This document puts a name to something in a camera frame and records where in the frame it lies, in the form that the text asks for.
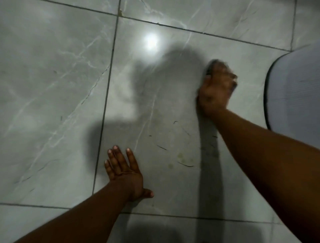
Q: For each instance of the person's left thumb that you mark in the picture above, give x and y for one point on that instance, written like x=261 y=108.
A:
x=147 y=193

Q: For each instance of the person's right fingers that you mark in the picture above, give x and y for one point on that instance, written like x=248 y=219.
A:
x=225 y=75

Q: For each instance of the person's left forearm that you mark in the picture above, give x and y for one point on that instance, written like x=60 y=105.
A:
x=82 y=217

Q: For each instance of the person's right hand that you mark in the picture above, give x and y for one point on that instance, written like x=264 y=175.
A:
x=215 y=95

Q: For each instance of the person's left hand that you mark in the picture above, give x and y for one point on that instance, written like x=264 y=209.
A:
x=128 y=180

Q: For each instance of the person's right forearm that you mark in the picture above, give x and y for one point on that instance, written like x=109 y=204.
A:
x=270 y=162

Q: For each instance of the person's left middle finger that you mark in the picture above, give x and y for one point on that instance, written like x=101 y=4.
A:
x=119 y=158

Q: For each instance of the dark scrubbing pad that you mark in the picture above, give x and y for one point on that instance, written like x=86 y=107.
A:
x=210 y=68

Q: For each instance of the person's left little finger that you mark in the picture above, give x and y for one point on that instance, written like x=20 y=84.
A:
x=109 y=170

